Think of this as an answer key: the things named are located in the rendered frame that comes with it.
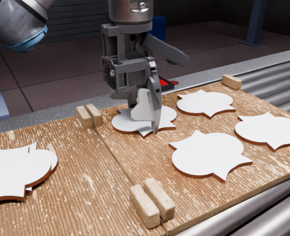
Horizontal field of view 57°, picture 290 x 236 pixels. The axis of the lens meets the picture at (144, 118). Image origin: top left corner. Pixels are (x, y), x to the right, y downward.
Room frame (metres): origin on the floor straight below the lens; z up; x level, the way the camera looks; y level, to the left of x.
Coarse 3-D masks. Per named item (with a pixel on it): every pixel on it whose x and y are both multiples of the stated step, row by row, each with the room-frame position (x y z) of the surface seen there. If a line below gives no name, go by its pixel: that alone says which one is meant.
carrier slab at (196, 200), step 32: (96, 128) 0.47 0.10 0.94; (192, 128) 0.47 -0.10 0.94; (224, 128) 0.47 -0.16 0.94; (128, 160) 0.36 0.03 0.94; (160, 160) 0.36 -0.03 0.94; (256, 160) 0.36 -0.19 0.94; (288, 160) 0.36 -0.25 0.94; (192, 192) 0.29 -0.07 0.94; (224, 192) 0.29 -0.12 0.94; (256, 192) 0.30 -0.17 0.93; (160, 224) 0.24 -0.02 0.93; (192, 224) 0.24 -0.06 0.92
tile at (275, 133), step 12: (240, 120) 0.49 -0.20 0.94; (252, 120) 0.48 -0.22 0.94; (264, 120) 0.48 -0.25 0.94; (276, 120) 0.48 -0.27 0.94; (288, 120) 0.48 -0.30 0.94; (240, 132) 0.44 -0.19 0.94; (252, 132) 0.44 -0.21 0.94; (264, 132) 0.44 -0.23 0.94; (276, 132) 0.44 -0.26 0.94; (288, 132) 0.44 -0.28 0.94; (264, 144) 0.41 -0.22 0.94; (276, 144) 0.40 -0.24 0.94; (288, 144) 0.40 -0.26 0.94
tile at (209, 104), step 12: (180, 96) 0.60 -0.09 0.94; (192, 96) 0.60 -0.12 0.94; (204, 96) 0.60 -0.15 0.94; (216, 96) 0.60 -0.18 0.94; (228, 96) 0.60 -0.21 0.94; (180, 108) 0.54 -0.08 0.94; (192, 108) 0.54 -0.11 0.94; (204, 108) 0.54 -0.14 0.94; (216, 108) 0.54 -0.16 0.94; (228, 108) 0.54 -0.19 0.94
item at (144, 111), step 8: (144, 88) 0.46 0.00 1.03; (144, 96) 0.45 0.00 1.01; (144, 104) 0.44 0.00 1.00; (152, 104) 0.45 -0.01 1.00; (136, 112) 0.43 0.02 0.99; (144, 112) 0.44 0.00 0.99; (152, 112) 0.44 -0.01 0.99; (160, 112) 0.44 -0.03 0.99; (136, 120) 0.43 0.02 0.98; (144, 120) 0.43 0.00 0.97; (152, 120) 0.44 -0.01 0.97; (152, 128) 0.45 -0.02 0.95
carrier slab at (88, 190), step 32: (32, 128) 0.47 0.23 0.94; (64, 128) 0.47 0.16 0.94; (64, 160) 0.36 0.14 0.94; (96, 160) 0.36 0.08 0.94; (64, 192) 0.29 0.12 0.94; (96, 192) 0.29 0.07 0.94; (128, 192) 0.29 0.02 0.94; (0, 224) 0.23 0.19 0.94; (32, 224) 0.23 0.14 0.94; (64, 224) 0.23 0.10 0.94; (96, 224) 0.23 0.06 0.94; (128, 224) 0.23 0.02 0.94
